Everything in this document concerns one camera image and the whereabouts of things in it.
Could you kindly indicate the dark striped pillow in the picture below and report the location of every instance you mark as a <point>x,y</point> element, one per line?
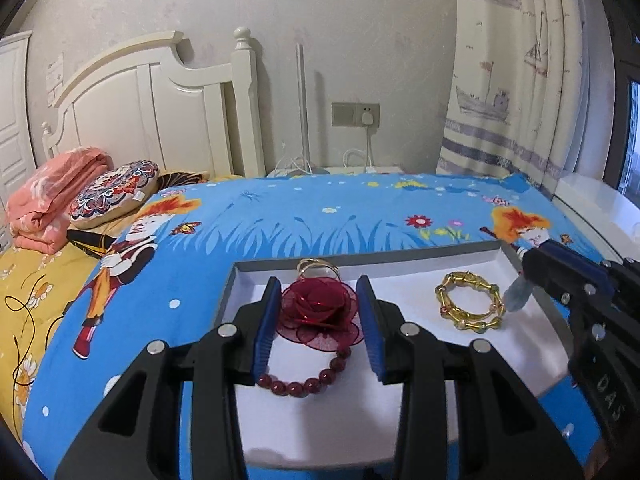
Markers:
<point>92,240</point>

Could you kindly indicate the white charger plug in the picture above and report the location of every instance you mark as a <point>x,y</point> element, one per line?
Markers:
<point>367,119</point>

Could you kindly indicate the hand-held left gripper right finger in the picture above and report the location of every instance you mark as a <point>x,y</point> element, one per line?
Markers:
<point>372,330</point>

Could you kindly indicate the paper notice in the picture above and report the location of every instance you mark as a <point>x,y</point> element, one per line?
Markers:
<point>55,80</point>

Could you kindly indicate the folded pink blanket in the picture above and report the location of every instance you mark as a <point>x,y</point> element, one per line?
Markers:
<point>50,185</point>

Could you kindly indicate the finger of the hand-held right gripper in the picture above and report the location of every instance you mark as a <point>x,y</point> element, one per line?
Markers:
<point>555,280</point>
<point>580,262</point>

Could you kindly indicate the ship print curtain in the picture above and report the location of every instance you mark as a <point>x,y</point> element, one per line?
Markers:
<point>500,60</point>

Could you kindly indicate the white wardrobe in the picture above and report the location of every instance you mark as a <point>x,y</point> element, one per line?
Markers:
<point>15,110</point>

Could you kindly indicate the blue cartoon printed cloth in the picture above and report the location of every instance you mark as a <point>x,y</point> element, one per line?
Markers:
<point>300,220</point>

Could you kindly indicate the dark window frame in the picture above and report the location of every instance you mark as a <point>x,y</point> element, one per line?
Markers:
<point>620,35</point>

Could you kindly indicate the yellow floral bedsheet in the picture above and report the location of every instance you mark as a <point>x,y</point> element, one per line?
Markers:
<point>30,270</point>

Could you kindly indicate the gold bamboo bangle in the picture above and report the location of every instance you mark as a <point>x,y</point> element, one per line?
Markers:
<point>452,278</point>
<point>470,326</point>

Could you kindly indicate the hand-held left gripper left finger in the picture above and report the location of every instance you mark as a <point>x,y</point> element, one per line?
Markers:
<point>265,325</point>

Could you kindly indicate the beige wall socket panel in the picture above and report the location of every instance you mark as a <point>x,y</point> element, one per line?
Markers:
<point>345,115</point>

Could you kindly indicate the white windowsill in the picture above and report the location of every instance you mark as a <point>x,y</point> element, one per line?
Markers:
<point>590,195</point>

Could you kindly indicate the white nightstand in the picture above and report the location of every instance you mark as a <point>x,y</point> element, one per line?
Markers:
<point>350,170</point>

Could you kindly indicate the grey cardboard tray box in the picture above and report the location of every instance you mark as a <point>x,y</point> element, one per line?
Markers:
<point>475,360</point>

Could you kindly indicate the patterned round cushion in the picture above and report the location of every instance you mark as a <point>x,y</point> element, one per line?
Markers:
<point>110,190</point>

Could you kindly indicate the white wooden headboard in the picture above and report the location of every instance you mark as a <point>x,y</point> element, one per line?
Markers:
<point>125,100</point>

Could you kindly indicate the red fabric rose brooch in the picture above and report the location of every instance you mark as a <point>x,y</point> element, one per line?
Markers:
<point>315,310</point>

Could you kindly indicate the white pole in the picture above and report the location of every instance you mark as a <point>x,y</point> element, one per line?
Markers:
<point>301,110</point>

